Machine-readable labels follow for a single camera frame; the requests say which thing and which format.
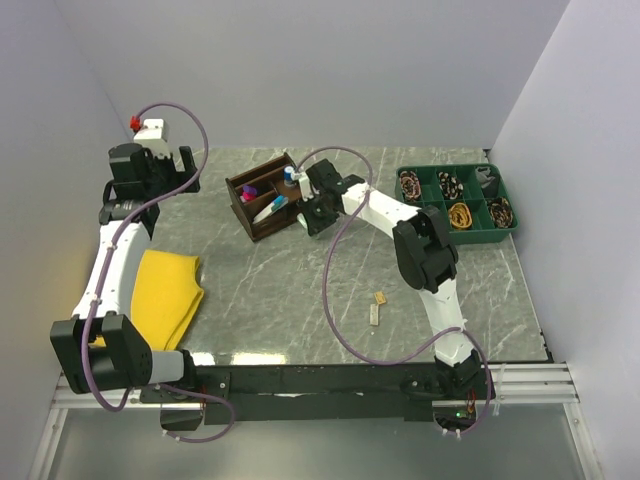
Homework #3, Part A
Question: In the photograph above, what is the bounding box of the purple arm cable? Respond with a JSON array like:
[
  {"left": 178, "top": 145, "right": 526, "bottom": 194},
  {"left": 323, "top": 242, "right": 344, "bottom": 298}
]
[
  {"left": 294, "top": 145, "right": 494, "bottom": 441},
  {"left": 80, "top": 102, "right": 237, "bottom": 444}
]

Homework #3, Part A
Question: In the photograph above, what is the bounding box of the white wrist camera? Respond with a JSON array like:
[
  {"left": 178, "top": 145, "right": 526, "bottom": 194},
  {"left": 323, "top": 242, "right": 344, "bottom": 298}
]
[
  {"left": 129, "top": 116, "right": 172, "bottom": 159},
  {"left": 291, "top": 171, "right": 314, "bottom": 201}
]

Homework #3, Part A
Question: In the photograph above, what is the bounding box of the brown wooden desk organizer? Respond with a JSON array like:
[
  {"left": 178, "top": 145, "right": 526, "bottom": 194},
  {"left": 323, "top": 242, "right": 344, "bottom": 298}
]
[{"left": 225, "top": 153, "right": 302, "bottom": 242}]

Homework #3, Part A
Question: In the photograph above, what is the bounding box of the pink black rolled band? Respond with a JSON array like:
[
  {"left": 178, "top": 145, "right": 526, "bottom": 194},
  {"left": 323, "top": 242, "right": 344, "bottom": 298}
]
[{"left": 399, "top": 170, "right": 422, "bottom": 202}]

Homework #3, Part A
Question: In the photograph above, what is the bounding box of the green capped white marker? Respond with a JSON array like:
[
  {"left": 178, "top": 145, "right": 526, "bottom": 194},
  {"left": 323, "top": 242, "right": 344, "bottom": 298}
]
[{"left": 257, "top": 198, "right": 285, "bottom": 219}]

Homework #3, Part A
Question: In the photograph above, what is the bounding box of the yellow folded cloth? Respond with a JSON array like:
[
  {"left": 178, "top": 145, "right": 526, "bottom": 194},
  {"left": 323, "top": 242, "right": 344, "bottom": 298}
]
[{"left": 94, "top": 249, "right": 204, "bottom": 351}]

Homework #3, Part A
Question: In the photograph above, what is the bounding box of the blue capped small bottle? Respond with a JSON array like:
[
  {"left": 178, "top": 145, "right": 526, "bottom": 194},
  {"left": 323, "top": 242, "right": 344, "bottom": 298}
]
[{"left": 283, "top": 165, "right": 296, "bottom": 188}]

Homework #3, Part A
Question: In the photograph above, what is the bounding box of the green compartment tray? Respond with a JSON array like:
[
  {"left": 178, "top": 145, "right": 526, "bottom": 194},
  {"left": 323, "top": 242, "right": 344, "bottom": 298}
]
[{"left": 395, "top": 163, "right": 519, "bottom": 245}]

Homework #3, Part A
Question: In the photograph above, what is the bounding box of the yellow rolled band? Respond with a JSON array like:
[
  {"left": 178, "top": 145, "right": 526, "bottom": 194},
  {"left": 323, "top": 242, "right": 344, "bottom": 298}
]
[{"left": 447, "top": 202, "right": 473, "bottom": 231}]

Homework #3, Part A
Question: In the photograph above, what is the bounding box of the aluminium rail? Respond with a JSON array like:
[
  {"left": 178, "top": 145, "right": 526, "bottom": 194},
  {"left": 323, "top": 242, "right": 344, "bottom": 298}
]
[{"left": 50, "top": 363, "right": 580, "bottom": 410}]

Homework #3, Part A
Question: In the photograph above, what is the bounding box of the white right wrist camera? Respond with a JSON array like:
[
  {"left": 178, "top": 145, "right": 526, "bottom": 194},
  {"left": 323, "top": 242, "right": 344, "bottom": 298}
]
[{"left": 291, "top": 171, "right": 314, "bottom": 201}]

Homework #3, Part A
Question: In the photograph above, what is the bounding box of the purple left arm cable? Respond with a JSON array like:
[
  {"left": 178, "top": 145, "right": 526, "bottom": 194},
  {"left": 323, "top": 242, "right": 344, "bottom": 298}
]
[{"left": 80, "top": 102, "right": 237, "bottom": 444}]

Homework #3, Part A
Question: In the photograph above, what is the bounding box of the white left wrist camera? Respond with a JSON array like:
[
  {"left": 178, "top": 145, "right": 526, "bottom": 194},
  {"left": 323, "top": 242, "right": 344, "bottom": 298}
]
[{"left": 129, "top": 116, "right": 172, "bottom": 159}]

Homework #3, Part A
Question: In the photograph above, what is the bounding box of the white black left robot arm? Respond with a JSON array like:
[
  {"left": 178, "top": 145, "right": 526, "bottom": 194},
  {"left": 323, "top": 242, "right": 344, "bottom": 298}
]
[{"left": 50, "top": 143, "right": 200, "bottom": 402}]

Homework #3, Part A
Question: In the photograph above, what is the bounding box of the black white rolled band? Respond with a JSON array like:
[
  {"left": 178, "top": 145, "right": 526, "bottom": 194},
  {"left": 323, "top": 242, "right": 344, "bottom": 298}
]
[{"left": 437, "top": 171, "right": 464, "bottom": 200}]

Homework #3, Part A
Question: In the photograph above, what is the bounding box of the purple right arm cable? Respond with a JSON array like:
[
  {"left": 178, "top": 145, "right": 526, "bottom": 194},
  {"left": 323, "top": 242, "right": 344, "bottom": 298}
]
[{"left": 294, "top": 145, "right": 494, "bottom": 441}]

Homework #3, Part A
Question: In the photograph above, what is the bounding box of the light green clip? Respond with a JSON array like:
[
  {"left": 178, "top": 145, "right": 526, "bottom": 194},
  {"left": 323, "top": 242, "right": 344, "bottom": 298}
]
[{"left": 297, "top": 214, "right": 308, "bottom": 228}]

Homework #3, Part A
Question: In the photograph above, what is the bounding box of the beige rectangular eraser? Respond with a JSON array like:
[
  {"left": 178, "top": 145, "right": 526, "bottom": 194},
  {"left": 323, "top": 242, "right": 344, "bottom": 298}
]
[{"left": 369, "top": 304, "right": 379, "bottom": 326}]

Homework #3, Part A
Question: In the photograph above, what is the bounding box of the grey crumpled item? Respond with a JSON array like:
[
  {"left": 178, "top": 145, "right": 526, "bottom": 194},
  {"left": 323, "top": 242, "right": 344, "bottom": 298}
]
[{"left": 475, "top": 166, "right": 501, "bottom": 198}]

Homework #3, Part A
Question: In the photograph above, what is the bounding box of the brown black rolled band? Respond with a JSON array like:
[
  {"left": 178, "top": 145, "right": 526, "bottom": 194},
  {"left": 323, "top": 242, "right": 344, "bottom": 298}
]
[{"left": 487, "top": 197, "right": 514, "bottom": 229}]

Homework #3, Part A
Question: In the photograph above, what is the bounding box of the black base frame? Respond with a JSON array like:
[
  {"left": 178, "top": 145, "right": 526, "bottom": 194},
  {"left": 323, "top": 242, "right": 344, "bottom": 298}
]
[{"left": 141, "top": 359, "right": 495, "bottom": 425}]

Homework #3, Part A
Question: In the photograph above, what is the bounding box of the small tan eraser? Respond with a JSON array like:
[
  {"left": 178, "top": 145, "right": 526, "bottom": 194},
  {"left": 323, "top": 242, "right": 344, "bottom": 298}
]
[{"left": 374, "top": 292, "right": 387, "bottom": 305}]

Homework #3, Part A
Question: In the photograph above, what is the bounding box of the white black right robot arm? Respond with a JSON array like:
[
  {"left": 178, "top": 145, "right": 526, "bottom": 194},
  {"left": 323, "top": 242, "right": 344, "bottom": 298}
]
[{"left": 292, "top": 159, "right": 483, "bottom": 398}]

